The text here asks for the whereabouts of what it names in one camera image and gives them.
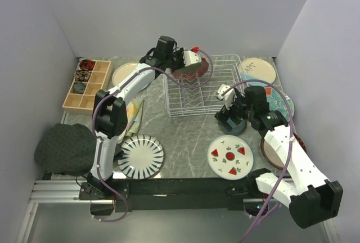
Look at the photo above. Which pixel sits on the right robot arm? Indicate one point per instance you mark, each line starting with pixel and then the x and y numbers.
pixel 312 198

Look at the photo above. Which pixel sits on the red teal floral plate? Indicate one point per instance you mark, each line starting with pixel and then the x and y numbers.
pixel 277 103

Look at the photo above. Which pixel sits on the grey fabric item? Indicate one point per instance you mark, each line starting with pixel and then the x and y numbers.
pixel 79 88

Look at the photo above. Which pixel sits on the wooden compartment box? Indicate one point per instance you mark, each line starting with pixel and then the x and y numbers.
pixel 99 80

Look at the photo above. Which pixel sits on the patterned brown fabric item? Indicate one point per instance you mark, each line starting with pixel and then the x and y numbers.
pixel 82 75

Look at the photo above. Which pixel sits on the blue striped white plate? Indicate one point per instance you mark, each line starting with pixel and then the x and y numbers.
pixel 143 157

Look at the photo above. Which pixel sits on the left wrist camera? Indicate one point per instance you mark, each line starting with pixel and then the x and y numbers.
pixel 190 56

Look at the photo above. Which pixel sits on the pink polka dot plate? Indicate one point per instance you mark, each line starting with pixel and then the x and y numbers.
pixel 197 73

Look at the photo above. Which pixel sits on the maroon rim beige plate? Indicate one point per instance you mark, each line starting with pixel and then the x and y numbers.
pixel 270 154

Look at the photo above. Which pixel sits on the beige saucer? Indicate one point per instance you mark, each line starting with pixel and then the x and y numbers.
pixel 192 66

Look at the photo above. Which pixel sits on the dark dotted cloth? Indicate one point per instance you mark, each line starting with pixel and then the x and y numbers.
pixel 67 150

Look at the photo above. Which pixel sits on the black table front beam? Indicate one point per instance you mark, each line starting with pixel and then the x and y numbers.
pixel 173 194

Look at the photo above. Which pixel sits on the cream blue plate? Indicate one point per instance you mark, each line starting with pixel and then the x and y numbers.
pixel 122 73
pixel 256 68

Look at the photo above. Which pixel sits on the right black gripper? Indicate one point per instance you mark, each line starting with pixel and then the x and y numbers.
pixel 223 115

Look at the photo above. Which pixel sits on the white wire dish rack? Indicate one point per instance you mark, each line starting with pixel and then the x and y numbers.
pixel 181 101

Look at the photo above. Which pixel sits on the cream blue plate left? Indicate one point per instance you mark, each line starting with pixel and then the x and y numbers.
pixel 122 73

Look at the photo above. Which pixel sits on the cream blue plate right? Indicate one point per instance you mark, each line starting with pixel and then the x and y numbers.
pixel 256 68

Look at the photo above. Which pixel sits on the teal saucer brown rim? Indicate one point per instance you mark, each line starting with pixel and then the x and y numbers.
pixel 236 129

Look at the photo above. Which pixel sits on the watermelon pattern plate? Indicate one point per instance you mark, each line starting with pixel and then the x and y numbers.
pixel 230 157

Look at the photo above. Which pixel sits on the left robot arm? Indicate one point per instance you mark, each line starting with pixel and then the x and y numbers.
pixel 109 118

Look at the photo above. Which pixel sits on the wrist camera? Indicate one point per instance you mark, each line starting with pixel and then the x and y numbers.
pixel 190 56
pixel 227 95

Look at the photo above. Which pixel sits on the floral pastel cloth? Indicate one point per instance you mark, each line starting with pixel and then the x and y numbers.
pixel 134 116

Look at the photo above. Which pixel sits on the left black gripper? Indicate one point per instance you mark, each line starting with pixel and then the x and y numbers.
pixel 180 53

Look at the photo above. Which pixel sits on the red black fabric item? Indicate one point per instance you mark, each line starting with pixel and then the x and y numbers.
pixel 87 64

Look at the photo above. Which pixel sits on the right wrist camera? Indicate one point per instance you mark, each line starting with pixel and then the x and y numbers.
pixel 227 95

